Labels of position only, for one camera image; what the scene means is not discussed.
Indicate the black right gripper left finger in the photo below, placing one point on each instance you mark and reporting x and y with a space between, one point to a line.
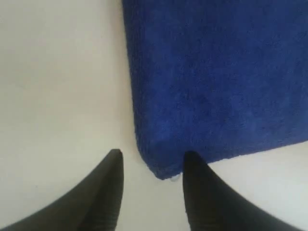
93 205

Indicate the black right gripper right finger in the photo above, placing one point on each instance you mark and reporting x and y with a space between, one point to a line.
212 205

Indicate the blue microfiber towel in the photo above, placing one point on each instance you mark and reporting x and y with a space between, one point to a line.
220 77

